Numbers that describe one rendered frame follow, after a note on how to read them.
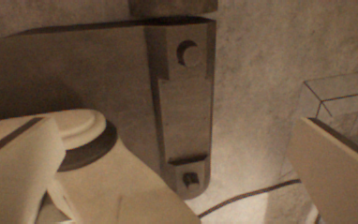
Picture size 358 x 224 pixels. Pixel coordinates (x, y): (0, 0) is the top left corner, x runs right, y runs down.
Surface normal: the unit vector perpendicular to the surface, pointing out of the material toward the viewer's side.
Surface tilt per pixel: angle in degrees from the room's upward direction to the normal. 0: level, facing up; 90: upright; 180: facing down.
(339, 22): 0
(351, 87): 10
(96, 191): 90
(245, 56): 0
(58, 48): 0
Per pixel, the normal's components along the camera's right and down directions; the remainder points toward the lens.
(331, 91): 0.22, 0.31
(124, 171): -0.04, -0.87
